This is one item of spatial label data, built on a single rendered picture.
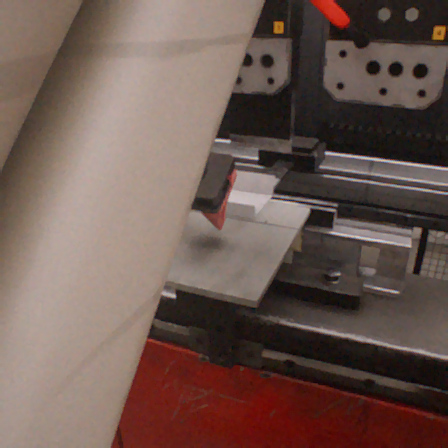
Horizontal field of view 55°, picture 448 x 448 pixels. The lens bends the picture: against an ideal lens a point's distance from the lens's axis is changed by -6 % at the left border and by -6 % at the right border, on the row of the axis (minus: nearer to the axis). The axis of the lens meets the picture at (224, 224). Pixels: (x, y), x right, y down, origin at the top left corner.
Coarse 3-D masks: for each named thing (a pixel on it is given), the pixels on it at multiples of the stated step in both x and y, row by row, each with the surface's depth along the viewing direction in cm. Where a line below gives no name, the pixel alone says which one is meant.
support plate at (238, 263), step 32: (192, 224) 64; (224, 224) 64; (256, 224) 64; (288, 224) 64; (192, 256) 56; (224, 256) 56; (256, 256) 56; (192, 288) 50; (224, 288) 49; (256, 288) 49
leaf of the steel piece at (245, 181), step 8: (240, 176) 75; (248, 176) 74; (256, 176) 74; (264, 176) 73; (272, 176) 73; (240, 184) 75; (248, 184) 74; (256, 184) 74; (264, 184) 74; (272, 184) 73; (256, 192) 74; (264, 192) 74; (272, 192) 73
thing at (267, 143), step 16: (240, 96) 67; (256, 96) 66; (272, 96) 65; (288, 96) 64; (240, 112) 68; (256, 112) 67; (272, 112) 66; (288, 112) 65; (240, 128) 69; (256, 128) 68; (272, 128) 67; (288, 128) 66; (240, 144) 71; (256, 144) 70; (272, 144) 69; (288, 144) 68
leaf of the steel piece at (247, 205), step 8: (232, 192) 74; (240, 192) 74; (248, 192) 74; (232, 200) 71; (240, 200) 71; (248, 200) 71; (256, 200) 71; (264, 200) 71; (232, 208) 66; (240, 208) 65; (248, 208) 65; (256, 208) 68; (232, 216) 66; (240, 216) 66; (248, 216) 65; (256, 216) 66
